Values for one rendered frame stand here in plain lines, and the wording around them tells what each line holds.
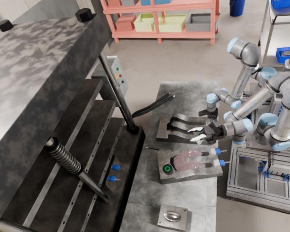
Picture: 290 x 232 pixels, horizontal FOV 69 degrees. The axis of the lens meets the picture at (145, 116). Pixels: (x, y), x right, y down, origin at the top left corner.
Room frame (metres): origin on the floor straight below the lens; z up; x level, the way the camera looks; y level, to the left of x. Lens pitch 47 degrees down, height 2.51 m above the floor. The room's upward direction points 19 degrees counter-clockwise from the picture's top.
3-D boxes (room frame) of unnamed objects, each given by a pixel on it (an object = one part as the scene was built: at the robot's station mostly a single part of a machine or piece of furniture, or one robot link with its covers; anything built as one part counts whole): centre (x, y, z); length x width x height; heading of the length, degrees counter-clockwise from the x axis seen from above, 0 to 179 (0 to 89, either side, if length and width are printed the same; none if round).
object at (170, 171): (0.81, -0.03, 0.93); 0.08 x 0.08 x 0.04
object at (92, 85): (1.12, 0.80, 1.52); 1.10 x 0.70 x 0.05; 152
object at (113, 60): (1.72, 0.20, 0.74); 0.30 x 0.22 x 1.47; 152
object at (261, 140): (0.75, -0.79, 1.09); 0.15 x 0.15 x 0.10
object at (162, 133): (1.20, -0.31, 0.87); 0.50 x 0.26 x 0.14; 62
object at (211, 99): (1.12, -0.56, 1.20); 0.09 x 0.08 x 0.11; 109
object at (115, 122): (1.11, 0.79, 1.02); 1.10 x 0.74 x 0.05; 152
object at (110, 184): (1.09, 0.65, 0.87); 0.50 x 0.27 x 0.17; 62
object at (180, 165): (0.85, -0.22, 0.90); 0.26 x 0.18 x 0.08; 79
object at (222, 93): (1.14, -0.66, 1.20); 0.11 x 0.11 x 0.08; 19
